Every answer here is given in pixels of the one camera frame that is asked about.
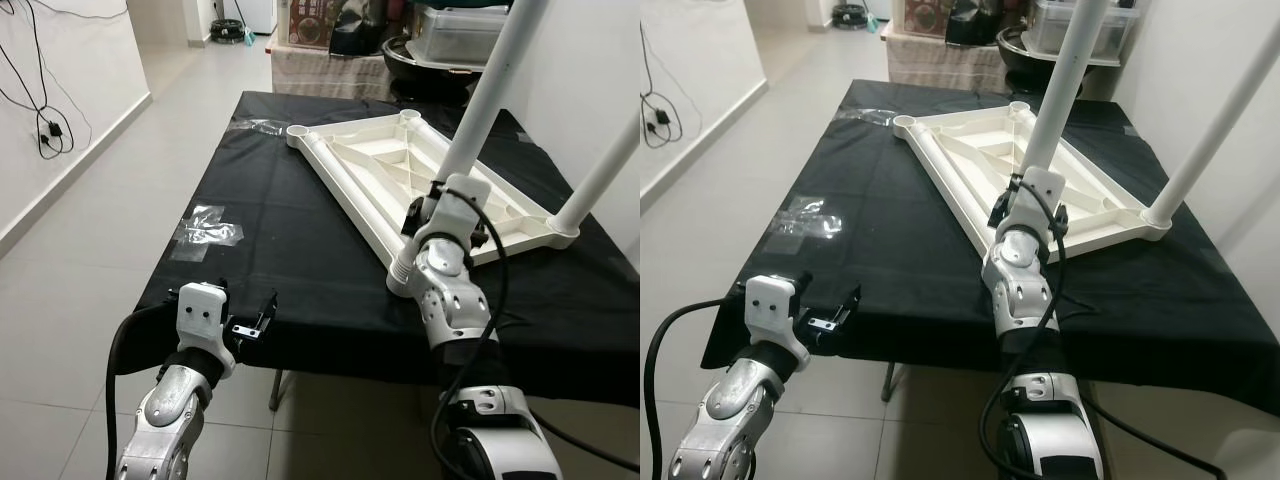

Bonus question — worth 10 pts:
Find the white plastic children table top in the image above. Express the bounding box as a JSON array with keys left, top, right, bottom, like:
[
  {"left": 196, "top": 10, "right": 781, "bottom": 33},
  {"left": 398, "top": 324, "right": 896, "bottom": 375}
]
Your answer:
[
  {"left": 285, "top": 108, "right": 581, "bottom": 299},
  {"left": 893, "top": 100, "right": 1173, "bottom": 263}
]

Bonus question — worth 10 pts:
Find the black tablecloth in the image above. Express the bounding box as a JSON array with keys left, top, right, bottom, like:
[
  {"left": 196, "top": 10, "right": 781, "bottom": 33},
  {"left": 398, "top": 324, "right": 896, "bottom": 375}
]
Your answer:
[
  {"left": 138, "top": 90, "right": 641, "bottom": 406},
  {"left": 700, "top": 80, "right": 1280, "bottom": 416}
]

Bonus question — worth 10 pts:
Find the clear crossed tape patch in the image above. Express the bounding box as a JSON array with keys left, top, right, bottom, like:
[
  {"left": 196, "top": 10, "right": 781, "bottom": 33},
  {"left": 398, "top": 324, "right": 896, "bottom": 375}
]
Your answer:
[
  {"left": 775, "top": 195, "right": 846, "bottom": 246},
  {"left": 172, "top": 203, "right": 246, "bottom": 259}
]

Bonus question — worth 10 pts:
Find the black round wok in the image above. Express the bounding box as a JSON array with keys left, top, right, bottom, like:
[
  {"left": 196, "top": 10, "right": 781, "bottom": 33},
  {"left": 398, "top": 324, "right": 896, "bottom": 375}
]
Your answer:
[
  {"left": 382, "top": 35, "right": 491, "bottom": 101},
  {"left": 997, "top": 25, "right": 1121, "bottom": 96}
]

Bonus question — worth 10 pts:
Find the beige patterned table cloth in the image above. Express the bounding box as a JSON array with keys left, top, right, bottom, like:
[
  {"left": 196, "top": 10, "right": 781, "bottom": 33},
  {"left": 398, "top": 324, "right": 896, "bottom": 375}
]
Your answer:
[
  {"left": 268, "top": 40, "right": 401, "bottom": 101},
  {"left": 882, "top": 30, "right": 1011, "bottom": 93}
]

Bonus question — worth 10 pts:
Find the clear plastic storage bin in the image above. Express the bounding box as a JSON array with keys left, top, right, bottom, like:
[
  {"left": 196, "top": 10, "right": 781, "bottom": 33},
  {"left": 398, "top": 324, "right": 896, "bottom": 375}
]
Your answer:
[
  {"left": 1030, "top": 0, "right": 1136, "bottom": 56},
  {"left": 410, "top": 5, "right": 511, "bottom": 61}
]

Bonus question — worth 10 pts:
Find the black plastic bag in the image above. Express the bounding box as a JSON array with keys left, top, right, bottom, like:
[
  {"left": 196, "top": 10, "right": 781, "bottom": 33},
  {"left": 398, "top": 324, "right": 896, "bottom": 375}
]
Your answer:
[
  {"left": 330, "top": 0, "right": 396, "bottom": 56},
  {"left": 945, "top": 0, "right": 1006, "bottom": 46}
]

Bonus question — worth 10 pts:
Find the storage box with orange lid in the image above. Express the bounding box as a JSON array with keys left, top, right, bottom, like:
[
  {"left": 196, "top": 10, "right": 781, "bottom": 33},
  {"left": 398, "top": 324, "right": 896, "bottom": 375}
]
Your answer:
[
  {"left": 905, "top": 0, "right": 951, "bottom": 39},
  {"left": 285, "top": 0, "right": 346, "bottom": 51}
]

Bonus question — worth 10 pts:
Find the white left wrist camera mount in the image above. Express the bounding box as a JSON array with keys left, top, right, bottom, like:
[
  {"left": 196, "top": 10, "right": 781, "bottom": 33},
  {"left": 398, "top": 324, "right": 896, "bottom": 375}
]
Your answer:
[
  {"left": 745, "top": 275, "right": 813, "bottom": 371},
  {"left": 175, "top": 283, "right": 239, "bottom": 376}
]

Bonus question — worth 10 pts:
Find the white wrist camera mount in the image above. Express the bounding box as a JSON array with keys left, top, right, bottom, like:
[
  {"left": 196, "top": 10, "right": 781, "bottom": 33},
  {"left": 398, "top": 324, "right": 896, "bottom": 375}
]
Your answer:
[
  {"left": 1005, "top": 168, "right": 1069, "bottom": 241},
  {"left": 418, "top": 178, "right": 493, "bottom": 246},
  {"left": 745, "top": 275, "right": 813, "bottom": 371},
  {"left": 175, "top": 283, "right": 239, "bottom": 376}
]

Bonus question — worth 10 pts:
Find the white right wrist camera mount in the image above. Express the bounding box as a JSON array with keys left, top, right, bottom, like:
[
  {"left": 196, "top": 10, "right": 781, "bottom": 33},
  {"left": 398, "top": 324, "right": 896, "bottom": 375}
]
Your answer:
[
  {"left": 1005, "top": 168, "right": 1069, "bottom": 241},
  {"left": 418, "top": 178, "right": 493, "bottom": 246}
]

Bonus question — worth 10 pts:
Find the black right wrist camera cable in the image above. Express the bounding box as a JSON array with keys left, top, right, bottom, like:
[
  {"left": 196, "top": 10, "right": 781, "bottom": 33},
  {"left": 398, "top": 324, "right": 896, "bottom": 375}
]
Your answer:
[
  {"left": 980, "top": 172, "right": 1071, "bottom": 480},
  {"left": 430, "top": 175, "right": 511, "bottom": 480}
]

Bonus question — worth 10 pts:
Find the black power cable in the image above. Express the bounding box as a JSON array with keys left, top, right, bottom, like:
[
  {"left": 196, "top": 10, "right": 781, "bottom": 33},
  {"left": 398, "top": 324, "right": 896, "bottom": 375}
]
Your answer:
[
  {"left": 640, "top": 20, "right": 686, "bottom": 149},
  {"left": 0, "top": 0, "right": 76, "bottom": 159}
]

